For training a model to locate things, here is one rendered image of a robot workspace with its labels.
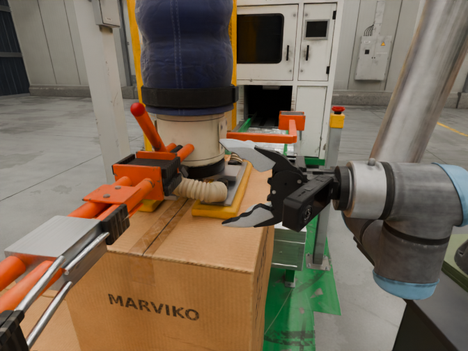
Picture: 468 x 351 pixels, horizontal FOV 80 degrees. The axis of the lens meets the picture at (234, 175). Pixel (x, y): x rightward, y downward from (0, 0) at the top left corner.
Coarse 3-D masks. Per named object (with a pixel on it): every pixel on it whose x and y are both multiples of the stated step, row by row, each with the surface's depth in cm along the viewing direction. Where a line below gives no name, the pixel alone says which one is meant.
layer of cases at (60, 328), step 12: (36, 300) 90; (48, 300) 90; (36, 312) 86; (60, 312) 86; (264, 312) 124; (24, 324) 82; (48, 324) 82; (60, 324) 82; (72, 324) 82; (24, 336) 78; (48, 336) 78; (60, 336) 78; (72, 336) 78; (36, 348) 75; (48, 348) 75; (60, 348) 75; (72, 348) 75
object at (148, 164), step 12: (132, 156) 52; (144, 156) 53; (156, 156) 52; (168, 156) 52; (120, 168) 46; (132, 168) 45; (144, 168) 45; (156, 168) 45; (168, 168) 46; (132, 180) 46; (156, 180) 45; (168, 180) 49; (180, 180) 52; (156, 192) 46; (168, 192) 47
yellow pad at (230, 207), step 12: (216, 180) 74; (228, 180) 74; (240, 180) 75; (228, 192) 67; (240, 192) 68; (204, 204) 63; (216, 204) 62; (228, 204) 62; (204, 216) 61; (216, 216) 60; (228, 216) 60
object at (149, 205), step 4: (144, 200) 64; (148, 200) 64; (152, 200) 64; (156, 200) 65; (144, 204) 63; (148, 204) 63; (152, 204) 63; (156, 204) 65; (140, 208) 63; (144, 208) 63; (148, 208) 63; (152, 208) 63
